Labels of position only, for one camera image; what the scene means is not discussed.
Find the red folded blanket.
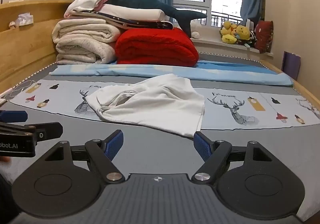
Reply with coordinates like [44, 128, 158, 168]
[115, 27, 199, 67]

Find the white and pink cloth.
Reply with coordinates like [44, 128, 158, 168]
[64, 0, 110, 18]

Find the white tissue pack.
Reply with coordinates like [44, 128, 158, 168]
[15, 13, 34, 26]

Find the yellow duck plush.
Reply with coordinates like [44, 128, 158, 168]
[220, 21, 238, 44]

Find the white shirt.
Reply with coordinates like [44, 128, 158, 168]
[85, 73, 205, 138]

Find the dark blue shark plush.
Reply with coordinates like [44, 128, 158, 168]
[105, 0, 208, 38]

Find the striped plush toy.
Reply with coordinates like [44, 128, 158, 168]
[244, 31, 258, 48]

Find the white plush toy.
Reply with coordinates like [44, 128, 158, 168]
[190, 20, 202, 39]

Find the cream fuzzy folded blanket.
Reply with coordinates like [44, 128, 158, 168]
[55, 37, 117, 65]

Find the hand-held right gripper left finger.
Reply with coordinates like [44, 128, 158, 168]
[45, 129, 125, 184]

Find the wooden bed frame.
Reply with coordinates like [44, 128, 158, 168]
[0, 0, 320, 114]

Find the stack of folded white clothes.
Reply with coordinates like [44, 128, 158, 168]
[70, 4, 174, 30]

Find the cream folded quilt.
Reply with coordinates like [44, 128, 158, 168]
[52, 19, 121, 44]

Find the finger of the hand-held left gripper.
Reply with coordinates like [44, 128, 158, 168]
[0, 110, 28, 123]
[0, 122, 63, 145]

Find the white cable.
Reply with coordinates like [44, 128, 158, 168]
[7, 81, 38, 97]

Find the white window sill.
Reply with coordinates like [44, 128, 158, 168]
[192, 37, 274, 58]

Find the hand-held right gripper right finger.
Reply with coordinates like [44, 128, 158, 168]
[191, 131, 275, 184]

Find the yellow bear plush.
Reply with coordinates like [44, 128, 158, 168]
[235, 25, 251, 40]

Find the deer printed bed sheet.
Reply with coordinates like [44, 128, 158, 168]
[5, 77, 320, 130]

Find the light blue sheet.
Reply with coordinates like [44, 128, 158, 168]
[49, 60, 294, 87]

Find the purple board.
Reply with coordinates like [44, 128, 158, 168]
[281, 51, 302, 80]

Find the red cushion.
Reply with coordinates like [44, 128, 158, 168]
[255, 20, 274, 54]

